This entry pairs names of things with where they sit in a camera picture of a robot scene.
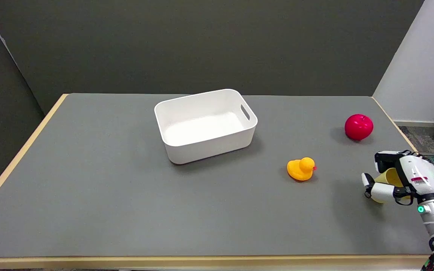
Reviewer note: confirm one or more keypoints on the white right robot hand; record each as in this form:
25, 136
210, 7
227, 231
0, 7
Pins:
416, 173

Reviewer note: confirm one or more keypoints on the yellow cup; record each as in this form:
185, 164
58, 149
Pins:
390, 177

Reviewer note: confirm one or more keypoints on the white plastic box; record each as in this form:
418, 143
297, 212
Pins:
205, 124

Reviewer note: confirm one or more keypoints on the red apple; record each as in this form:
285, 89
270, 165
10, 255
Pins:
358, 127

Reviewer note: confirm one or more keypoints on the yellow rubber duck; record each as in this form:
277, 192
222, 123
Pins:
301, 168

